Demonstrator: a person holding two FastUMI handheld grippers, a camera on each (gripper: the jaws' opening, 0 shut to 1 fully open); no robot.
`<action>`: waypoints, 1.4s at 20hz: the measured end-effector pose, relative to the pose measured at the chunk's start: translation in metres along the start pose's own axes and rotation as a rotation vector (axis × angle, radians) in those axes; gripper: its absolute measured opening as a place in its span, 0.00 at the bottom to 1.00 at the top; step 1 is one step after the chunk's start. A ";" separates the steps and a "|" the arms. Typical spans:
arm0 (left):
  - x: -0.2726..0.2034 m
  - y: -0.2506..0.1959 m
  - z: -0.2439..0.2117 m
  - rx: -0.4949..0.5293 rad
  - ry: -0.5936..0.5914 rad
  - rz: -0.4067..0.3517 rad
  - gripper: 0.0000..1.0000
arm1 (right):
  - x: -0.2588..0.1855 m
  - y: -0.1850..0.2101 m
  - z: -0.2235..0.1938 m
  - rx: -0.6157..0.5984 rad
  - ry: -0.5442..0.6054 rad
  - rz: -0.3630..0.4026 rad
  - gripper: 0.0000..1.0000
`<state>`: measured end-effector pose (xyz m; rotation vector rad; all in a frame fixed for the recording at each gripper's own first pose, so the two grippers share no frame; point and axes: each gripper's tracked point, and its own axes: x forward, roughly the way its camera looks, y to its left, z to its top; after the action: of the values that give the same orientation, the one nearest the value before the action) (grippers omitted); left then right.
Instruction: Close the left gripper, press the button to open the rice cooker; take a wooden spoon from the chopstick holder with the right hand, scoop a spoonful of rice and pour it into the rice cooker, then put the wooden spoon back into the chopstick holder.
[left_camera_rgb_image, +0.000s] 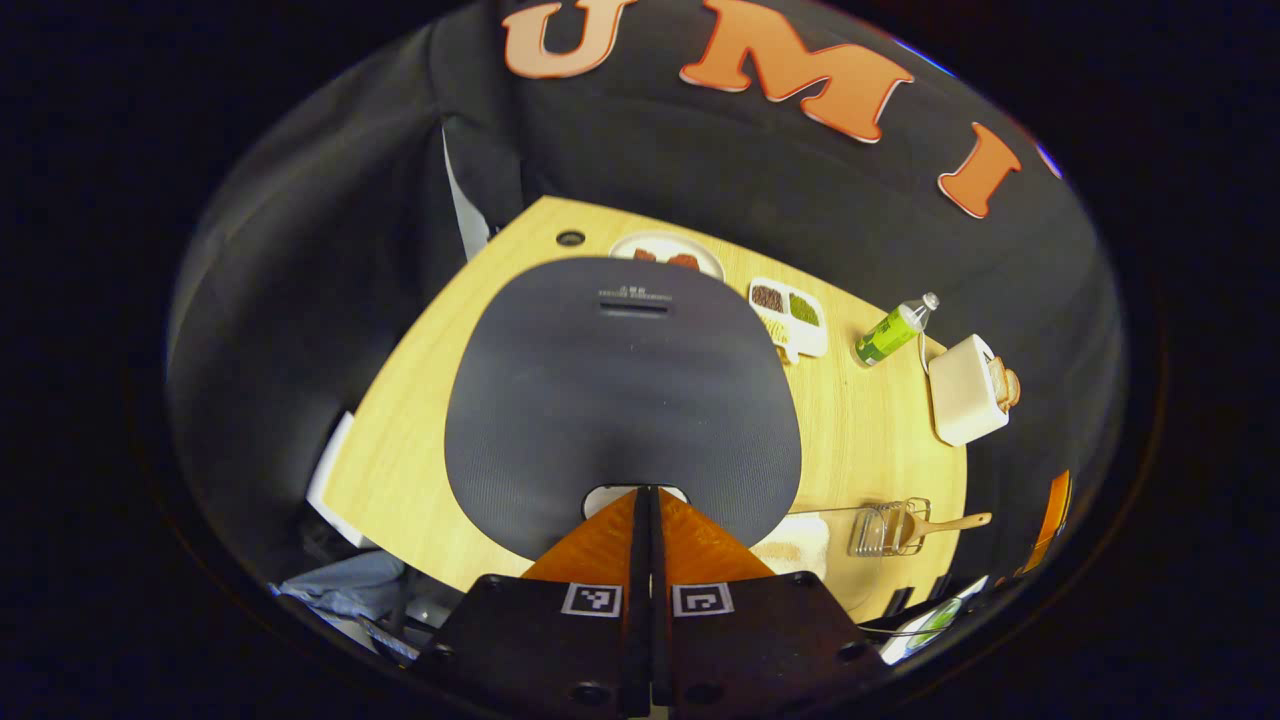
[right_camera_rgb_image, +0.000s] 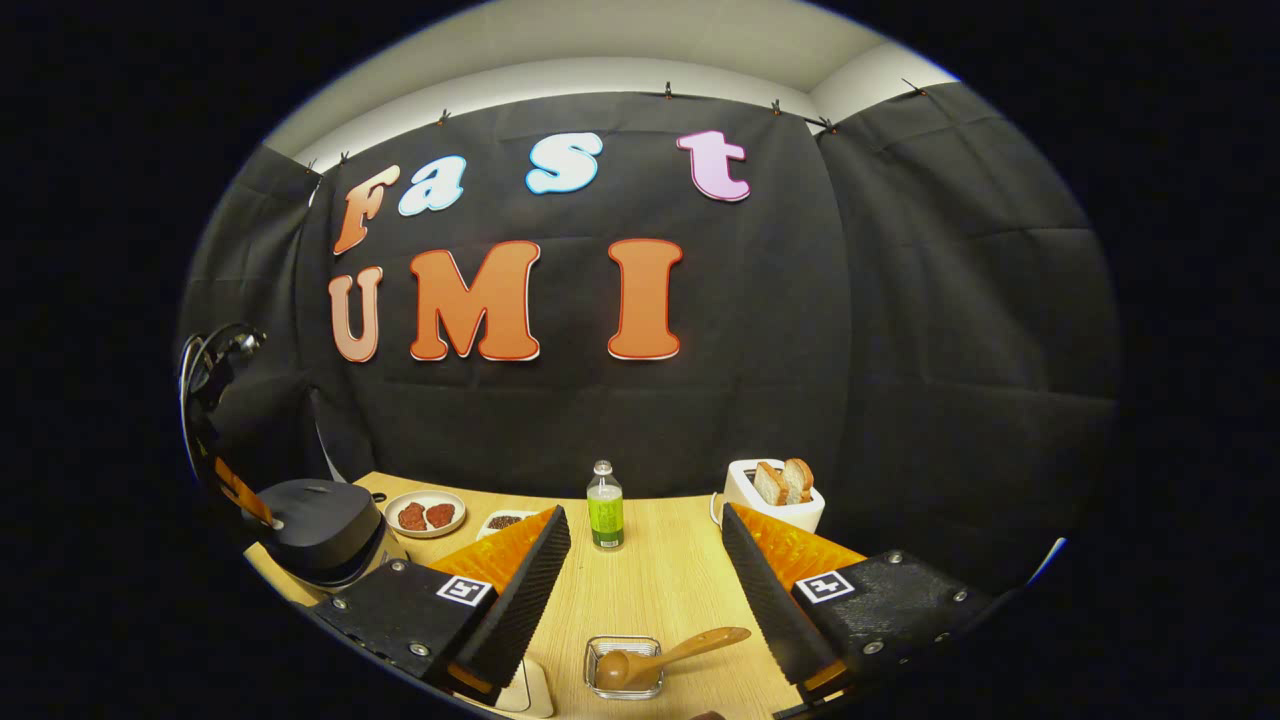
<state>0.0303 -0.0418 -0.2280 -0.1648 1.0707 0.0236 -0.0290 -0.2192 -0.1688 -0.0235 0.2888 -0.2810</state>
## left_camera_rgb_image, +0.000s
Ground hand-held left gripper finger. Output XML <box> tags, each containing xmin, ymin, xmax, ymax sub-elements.
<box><xmin>650</xmin><ymin>487</ymin><xmax>891</xmax><ymax>720</ymax></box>
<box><xmin>415</xmin><ymin>487</ymin><xmax>651</xmax><ymax>720</ymax></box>

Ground wooden spoon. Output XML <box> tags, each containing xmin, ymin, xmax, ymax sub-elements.
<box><xmin>895</xmin><ymin>512</ymin><xmax>994</xmax><ymax>551</ymax></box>

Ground wire metal chopstick holder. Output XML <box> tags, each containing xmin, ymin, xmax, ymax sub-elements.
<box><xmin>848</xmin><ymin>497</ymin><xmax>933</xmax><ymax>559</ymax></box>

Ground clear container of rice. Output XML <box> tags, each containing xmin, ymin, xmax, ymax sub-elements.
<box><xmin>748</xmin><ymin>512</ymin><xmax>831</xmax><ymax>583</ymax></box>

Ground dark grey rice cooker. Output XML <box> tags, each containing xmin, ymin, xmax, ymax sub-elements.
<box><xmin>445</xmin><ymin>257</ymin><xmax>803</xmax><ymax>563</ymax></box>

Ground toast bread slice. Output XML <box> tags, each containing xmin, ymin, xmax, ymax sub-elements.
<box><xmin>988</xmin><ymin>355</ymin><xmax>1022</xmax><ymax>412</ymax></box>

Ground white toaster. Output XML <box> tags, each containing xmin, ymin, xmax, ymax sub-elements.
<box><xmin>928</xmin><ymin>334</ymin><xmax>1011</xmax><ymax>447</ymax></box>

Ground green drink bottle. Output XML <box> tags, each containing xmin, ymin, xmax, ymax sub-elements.
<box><xmin>855</xmin><ymin>292</ymin><xmax>941</xmax><ymax>367</ymax></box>

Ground white divided dish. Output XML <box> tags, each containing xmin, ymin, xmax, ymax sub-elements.
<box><xmin>748</xmin><ymin>277</ymin><xmax>829</xmax><ymax>366</ymax></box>

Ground person's blue jeans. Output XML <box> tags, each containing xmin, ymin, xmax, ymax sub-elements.
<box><xmin>270</xmin><ymin>550</ymin><xmax>409</xmax><ymax>641</ymax></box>

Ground white round plate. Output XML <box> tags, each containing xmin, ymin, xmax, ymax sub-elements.
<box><xmin>610</xmin><ymin>232</ymin><xmax>725</xmax><ymax>283</ymax></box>

